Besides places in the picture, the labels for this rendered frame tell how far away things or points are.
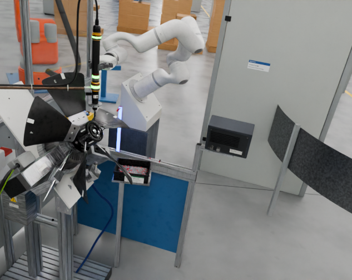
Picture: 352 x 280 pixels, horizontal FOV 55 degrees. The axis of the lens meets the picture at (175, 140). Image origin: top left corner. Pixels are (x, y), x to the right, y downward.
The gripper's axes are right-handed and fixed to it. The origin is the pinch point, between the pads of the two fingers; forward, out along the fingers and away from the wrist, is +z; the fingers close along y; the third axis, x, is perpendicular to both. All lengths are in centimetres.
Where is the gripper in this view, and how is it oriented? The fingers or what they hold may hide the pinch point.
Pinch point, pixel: (95, 66)
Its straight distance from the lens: 178.0
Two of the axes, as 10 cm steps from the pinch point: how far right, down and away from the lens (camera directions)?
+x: 1.3, -8.8, -4.5
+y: -9.6, -2.3, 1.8
